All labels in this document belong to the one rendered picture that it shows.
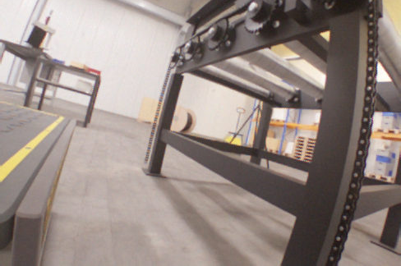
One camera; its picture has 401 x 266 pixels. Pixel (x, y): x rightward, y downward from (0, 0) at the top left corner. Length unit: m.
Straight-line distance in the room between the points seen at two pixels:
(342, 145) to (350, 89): 0.12
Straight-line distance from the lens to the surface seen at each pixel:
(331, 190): 0.44
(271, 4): 0.74
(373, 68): 0.43
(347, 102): 0.45
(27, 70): 4.79
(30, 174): 0.25
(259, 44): 0.76
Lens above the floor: 0.41
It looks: 6 degrees up
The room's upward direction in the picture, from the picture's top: 14 degrees clockwise
